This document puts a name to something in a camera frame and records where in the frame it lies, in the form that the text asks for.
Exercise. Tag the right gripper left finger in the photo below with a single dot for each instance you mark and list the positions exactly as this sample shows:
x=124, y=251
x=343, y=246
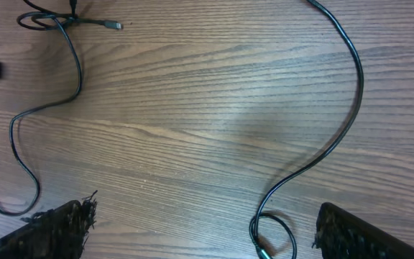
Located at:
x=59, y=233

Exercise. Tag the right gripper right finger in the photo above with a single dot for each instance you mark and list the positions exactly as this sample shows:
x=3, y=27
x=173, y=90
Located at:
x=342, y=235

